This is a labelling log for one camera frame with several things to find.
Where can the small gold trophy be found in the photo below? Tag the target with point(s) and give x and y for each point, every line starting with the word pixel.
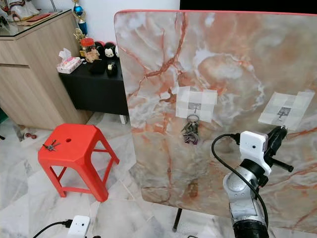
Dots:
pixel 79 35

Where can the metal lamp pole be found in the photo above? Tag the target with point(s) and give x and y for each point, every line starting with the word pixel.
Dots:
pixel 54 5

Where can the black low console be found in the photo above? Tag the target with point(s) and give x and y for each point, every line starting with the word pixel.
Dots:
pixel 99 94

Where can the pink white tissue pack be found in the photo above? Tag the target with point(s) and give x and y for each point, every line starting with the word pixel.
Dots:
pixel 69 62

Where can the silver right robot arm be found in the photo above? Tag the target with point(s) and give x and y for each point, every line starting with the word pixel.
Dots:
pixel 245 203

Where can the small dark key bunch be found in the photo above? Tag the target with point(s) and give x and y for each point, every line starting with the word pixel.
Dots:
pixel 52 145

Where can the white ceramic figurine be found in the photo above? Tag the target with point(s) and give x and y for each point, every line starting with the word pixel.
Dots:
pixel 24 9

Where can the black television screen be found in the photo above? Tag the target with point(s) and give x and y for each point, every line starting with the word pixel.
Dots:
pixel 247 4

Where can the black wallet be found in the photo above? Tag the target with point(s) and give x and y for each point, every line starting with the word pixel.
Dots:
pixel 97 68

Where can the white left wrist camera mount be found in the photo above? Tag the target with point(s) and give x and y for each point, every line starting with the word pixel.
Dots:
pixel 79 226

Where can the small red dumbbell toy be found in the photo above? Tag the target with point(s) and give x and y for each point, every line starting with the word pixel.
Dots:
pixel 28 135

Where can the light wood cabinet glass top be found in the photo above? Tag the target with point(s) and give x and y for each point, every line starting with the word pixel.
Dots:
pixel 25 79

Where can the clear adhesive metal hook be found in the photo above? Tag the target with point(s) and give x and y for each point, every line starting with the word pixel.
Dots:
pixel 196 103
pixel 284 110

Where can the red plastic stool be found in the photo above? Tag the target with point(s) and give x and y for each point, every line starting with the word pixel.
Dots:
pixel 74 151

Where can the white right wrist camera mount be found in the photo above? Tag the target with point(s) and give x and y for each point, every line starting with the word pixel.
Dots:
pixel 253 148

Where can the clear jar red lid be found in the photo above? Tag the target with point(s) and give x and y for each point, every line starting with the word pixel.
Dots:
pixel 89 49

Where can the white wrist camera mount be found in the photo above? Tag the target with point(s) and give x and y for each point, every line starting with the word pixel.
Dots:
pixel 79 226
pixel 253 148

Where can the flat red box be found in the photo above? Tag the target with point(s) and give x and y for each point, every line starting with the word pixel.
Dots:
pixel 39 17

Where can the tall blue gold trophy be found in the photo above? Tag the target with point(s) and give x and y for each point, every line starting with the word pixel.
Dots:
pixel 79 16

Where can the black tape dispenser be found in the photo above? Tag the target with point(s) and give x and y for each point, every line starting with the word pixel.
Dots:
pixel 112 69

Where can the black mouse plush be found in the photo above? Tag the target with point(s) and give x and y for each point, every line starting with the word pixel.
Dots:
pixel 109 50

